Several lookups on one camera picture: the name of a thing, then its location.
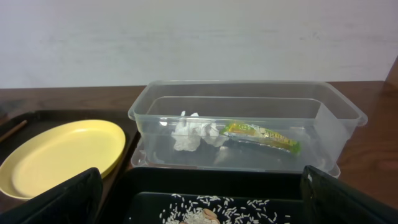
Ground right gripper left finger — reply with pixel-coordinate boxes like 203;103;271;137
1;167;103;224

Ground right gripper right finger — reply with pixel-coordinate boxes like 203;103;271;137
300;166;397;224

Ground yellow plate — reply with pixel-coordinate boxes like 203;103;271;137
1;119;126;200

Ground wooden chopstick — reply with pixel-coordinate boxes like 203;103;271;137
0;120;27;142

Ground green orange snack wrapper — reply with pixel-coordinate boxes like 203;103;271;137
219;123;301;154

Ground clear plastic waste bin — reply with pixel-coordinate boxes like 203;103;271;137
128;80;368;177

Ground dark brown serving tray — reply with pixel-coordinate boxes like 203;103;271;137
0;109;141;215

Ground rice and food scraps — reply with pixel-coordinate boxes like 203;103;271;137
159;194;292;224

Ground black tray bin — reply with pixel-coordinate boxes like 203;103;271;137
98;167;308;223

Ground crumpled white tissue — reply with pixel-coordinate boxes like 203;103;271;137
172;113;229;152

